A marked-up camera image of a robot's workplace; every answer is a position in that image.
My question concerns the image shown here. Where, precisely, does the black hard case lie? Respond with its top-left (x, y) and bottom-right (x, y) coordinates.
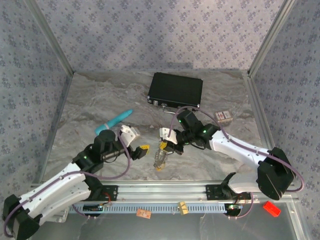
top-left (146, 72), bottom-right (204, 114)

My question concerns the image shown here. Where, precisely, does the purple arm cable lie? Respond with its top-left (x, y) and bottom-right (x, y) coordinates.
top-left (167, 105), bottom-right (305, 192)
top-left (2, 131), bottom-right (132, 238)

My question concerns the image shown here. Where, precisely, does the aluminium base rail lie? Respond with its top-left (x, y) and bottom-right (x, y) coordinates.
top-left (103, 180), bottom-right (253, 202)

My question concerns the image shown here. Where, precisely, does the teal plastic tube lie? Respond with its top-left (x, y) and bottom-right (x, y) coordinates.
top-left (94, 109), bottom-right (135, 135)

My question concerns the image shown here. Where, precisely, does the orange paper tag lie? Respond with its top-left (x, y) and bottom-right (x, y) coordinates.
top-left (136, 208), bottom-right (152, 220)

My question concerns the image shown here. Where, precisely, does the small circuit board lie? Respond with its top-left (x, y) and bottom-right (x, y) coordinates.
top-left (224, 203), bottom-right (244, 212)
top-left (83, 203), bottom-right (105, 212)

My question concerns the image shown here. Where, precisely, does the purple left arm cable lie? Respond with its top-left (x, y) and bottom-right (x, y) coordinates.
top-left (2, 131), bottom-right (132, 238)

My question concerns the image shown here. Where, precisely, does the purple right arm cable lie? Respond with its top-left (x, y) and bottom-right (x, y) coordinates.
top-left (167, 105), bottom-right (305, 192)

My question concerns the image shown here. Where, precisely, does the aluminium frame post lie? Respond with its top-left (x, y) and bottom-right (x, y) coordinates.
top-left (24, 0), bottom-right (76, 76)
top-left (247, 0), bottom-right (297, 77)

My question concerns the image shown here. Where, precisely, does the silver metal bracket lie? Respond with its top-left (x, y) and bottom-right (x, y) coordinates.
top-left (49, 208), bottom-right (70, 224)

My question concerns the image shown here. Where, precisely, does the red plastic block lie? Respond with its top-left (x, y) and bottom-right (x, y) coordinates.
top-left (262, 200), bottom-right (282, 218)

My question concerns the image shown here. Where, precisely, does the aluminium side rail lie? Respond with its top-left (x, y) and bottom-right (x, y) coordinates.
top-left (31, 72), bottom-right (75, 188)
top-left (242, 70), bottom-right (277, 153)

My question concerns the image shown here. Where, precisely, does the thin purple base cable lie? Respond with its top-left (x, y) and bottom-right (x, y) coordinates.
top-left (226, 192), bottom-right (255, 220)
top-left (71, 204), bottom-right (97, 220)

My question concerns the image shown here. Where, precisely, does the grey slotted cable duct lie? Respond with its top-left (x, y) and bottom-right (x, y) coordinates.
top-left (67, 201), bottom-right (230, 215)

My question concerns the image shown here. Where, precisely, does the playing card box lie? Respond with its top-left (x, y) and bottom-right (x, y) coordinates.
top-left (213, 110), bottom-right (234, 124)

